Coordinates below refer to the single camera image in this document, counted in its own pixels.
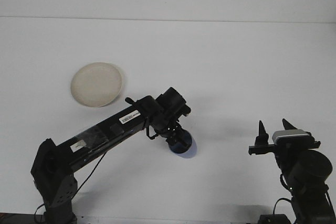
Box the pale blue cup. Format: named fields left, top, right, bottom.
left=169, top=131, right=197, bottom=159

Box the pale round plate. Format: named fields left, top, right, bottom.
left=70, top=61, right=126, bottom=108

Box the dark base platform edge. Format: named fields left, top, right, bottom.
left=0, top=212, right=45, bottom=224

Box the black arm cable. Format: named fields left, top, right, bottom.
left=75, top=150, right=108, bottom=194
left=272, top=197, right=292, bottom=217

